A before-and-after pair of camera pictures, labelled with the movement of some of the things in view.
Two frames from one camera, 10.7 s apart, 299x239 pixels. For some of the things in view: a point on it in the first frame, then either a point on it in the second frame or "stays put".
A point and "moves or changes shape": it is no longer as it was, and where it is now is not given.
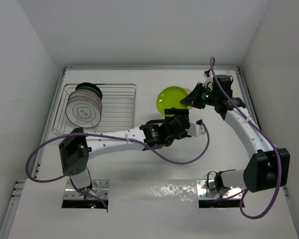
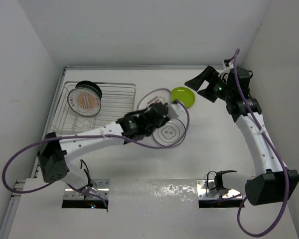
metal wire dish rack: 118,112 stays put
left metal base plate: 102,186 stays put
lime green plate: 170,97 moves or changes shape
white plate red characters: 85,97 -> 156,95
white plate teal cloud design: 83,113 moves or changes shape
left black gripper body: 168,141 -> 165,117
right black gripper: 193,99 -> 211,75
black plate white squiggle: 90,85 stays put
